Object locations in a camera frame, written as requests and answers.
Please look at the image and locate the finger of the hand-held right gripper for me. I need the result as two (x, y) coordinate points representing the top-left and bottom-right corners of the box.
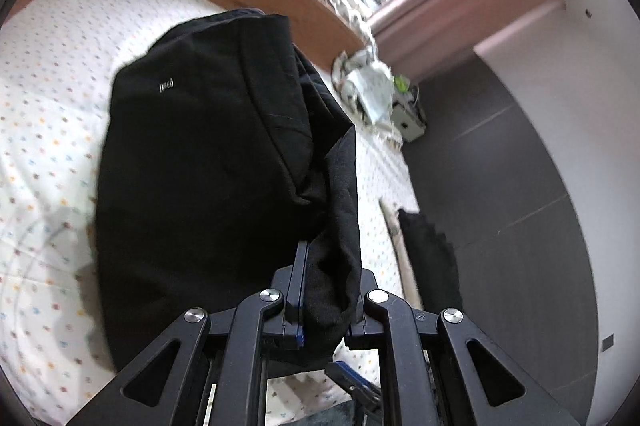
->
(324, 360), (383, 426)

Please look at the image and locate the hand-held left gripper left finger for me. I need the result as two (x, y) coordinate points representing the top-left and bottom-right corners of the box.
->
(65, 241), (309, 426)

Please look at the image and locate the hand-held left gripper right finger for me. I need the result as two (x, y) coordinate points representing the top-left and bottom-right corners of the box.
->
(344, 268), (581, 426)

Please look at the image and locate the black garment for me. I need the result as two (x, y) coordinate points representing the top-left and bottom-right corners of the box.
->
(95, 8), (364, 378)

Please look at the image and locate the white box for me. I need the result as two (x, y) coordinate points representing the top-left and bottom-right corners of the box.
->
(392, 100), (427, 144)

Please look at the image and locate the white printed cloth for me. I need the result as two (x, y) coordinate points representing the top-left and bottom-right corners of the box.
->
(331, 47), (402, 129)

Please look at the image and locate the floral white bed sheet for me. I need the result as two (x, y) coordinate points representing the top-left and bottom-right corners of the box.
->
(0, 0), (422, 426)

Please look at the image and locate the pink window frame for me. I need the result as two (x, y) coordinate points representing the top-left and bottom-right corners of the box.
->
(367, 0), (568, 82)

